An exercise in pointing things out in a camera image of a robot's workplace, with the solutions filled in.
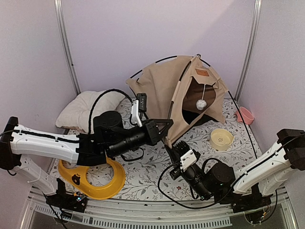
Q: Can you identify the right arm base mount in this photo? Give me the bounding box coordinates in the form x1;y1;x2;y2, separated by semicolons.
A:
231;183;272;213

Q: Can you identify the left aluminium frame post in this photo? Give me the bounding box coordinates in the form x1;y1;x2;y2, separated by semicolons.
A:
54;0;81;95

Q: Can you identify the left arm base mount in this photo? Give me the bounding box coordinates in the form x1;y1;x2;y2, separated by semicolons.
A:
46;178;88;213

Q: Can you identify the black tent pole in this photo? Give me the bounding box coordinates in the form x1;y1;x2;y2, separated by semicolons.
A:
130;55;258;159
166;54;201;120

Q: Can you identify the white pompom toy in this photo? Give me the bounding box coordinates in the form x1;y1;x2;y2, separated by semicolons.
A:
196;84;207;111

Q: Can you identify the floral patterned table mat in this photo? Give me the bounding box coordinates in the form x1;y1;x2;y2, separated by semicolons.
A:
49;96;272;201

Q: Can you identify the beige fabric pet tent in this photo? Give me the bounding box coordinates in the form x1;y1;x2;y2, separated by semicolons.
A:
126;54;228;147

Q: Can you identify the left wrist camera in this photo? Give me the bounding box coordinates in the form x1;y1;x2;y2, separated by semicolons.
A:
130;93;147;127

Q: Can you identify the white fluffy cushion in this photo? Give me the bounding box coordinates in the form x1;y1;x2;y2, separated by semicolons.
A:
55;91;125;133

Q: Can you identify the aluminium frame post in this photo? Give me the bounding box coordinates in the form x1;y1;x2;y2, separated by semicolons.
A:
54;0;81;95
235;0;262;102

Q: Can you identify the yellow double bowl holder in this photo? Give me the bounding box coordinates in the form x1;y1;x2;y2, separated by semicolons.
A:
58;158;126;200

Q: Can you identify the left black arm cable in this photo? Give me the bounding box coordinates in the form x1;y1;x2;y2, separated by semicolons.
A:
88;88;134;135

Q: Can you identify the right aluminium frame post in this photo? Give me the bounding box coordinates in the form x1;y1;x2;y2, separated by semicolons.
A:
235;0;262;102

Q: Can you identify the cream ceramic pet bowl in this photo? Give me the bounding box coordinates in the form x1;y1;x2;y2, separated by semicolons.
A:
210;128;234;151

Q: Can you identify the aluminium front rail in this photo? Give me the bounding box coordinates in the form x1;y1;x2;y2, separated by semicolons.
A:
18;187;301;229

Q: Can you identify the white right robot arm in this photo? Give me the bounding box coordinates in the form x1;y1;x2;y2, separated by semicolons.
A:
170;129;305;208

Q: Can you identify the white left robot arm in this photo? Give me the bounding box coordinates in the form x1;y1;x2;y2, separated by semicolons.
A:
0;111;173;207

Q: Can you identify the pink plastic bowl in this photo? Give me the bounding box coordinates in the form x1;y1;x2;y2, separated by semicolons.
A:
235;107;254;125

